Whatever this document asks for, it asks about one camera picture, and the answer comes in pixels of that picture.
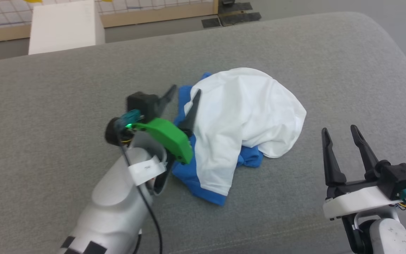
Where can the small black floor mat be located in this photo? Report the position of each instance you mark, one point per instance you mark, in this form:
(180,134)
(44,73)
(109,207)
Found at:
(211,23)

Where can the white paper label tag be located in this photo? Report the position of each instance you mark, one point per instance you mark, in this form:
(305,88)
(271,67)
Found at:
(146,170)

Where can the grey fabric sofa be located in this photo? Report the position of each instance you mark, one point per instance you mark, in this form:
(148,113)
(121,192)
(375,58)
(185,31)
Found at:
(48,88)

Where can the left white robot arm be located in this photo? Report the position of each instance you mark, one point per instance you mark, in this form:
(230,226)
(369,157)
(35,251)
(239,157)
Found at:
(111,197)

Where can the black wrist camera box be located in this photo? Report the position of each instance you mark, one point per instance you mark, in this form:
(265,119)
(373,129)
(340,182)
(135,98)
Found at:
(142,104)
(400,180)

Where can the left black wrist camera box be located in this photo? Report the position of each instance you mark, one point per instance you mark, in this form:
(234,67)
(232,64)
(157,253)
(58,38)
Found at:
(142,104)

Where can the right black wrist camera box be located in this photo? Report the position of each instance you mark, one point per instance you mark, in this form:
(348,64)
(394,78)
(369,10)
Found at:
(400,180)

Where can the white and blue shirt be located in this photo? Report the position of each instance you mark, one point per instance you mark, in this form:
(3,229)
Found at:
(245,106)

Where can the long black floor mat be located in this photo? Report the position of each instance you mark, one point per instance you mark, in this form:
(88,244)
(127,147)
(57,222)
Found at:
(240,18)

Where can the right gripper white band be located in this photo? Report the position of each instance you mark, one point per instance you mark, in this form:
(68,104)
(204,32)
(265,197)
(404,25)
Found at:
(358,203)

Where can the white box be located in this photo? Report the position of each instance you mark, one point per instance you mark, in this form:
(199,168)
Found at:
(65,26)

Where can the wooden framed grid panel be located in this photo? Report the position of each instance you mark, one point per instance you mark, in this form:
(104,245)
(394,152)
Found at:
(146,17)

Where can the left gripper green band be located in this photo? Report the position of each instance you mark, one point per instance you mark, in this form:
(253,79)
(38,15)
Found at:
(167,137)

